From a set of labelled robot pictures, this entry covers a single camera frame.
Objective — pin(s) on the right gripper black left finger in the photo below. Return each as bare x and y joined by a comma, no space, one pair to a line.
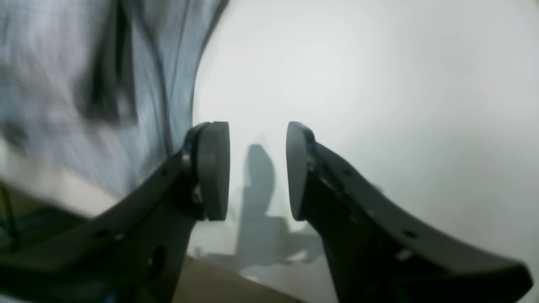
133,252

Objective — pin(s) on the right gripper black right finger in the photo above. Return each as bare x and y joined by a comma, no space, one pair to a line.
379,253

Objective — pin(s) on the grey T-shirt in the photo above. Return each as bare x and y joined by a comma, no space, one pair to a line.
102,88

